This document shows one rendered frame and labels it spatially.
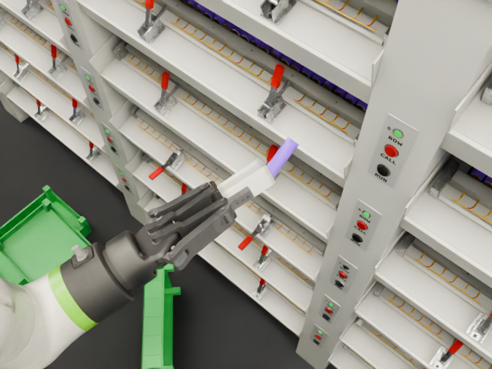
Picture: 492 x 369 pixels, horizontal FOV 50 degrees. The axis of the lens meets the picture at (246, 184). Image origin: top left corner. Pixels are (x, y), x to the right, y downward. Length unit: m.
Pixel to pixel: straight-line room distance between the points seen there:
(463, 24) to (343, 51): 0.17
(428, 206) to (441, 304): 0.22
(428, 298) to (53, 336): 0.58
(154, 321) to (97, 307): 0.76
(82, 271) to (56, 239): 1.07
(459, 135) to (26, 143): 1.73
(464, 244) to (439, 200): 0.07
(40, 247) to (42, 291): 1.05
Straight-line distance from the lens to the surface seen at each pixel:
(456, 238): 0.77
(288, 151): 0.72
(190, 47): 0.93
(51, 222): 1.78
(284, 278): 1.32
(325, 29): 0.68
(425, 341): 1.12
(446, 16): 0.53
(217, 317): 1.66
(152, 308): 1.47
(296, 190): 0.98
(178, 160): 1.24
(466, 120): 0.62
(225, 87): 0.87
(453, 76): 0.57
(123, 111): 1.32
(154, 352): 1.44
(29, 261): 1.76
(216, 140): 1.04
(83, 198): 1.91
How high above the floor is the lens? 1.57
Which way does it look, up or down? 58 degrees down
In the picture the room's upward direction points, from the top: straight up
